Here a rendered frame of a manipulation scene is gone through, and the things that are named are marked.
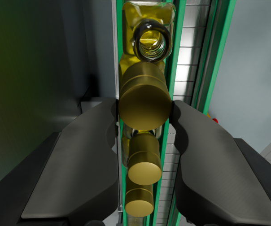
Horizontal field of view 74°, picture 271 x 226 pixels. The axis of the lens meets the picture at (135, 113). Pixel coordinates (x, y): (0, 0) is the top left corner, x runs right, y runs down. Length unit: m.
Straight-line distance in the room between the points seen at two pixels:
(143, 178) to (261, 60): 0.54
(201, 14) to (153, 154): 0.31
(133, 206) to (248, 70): 0.53
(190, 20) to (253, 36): 0.25
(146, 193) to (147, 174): 0.04
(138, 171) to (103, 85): 0.43
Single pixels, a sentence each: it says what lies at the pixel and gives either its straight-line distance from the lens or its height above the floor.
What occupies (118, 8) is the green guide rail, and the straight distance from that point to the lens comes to 0.32.
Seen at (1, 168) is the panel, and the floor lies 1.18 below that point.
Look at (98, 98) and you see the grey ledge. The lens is 0.48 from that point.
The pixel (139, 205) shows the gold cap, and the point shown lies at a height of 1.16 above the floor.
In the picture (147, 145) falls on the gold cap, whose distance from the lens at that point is 0.19.
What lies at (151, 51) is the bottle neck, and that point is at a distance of 0.16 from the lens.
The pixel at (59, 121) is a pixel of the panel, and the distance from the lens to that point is 0.29.
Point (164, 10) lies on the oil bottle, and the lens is 0.20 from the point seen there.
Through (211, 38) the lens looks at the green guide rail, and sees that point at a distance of 0.39.
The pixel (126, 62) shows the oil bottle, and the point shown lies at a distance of 0.21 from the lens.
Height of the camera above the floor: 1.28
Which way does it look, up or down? 59 degrees down
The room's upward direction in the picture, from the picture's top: 178 degrees counter-clockwise
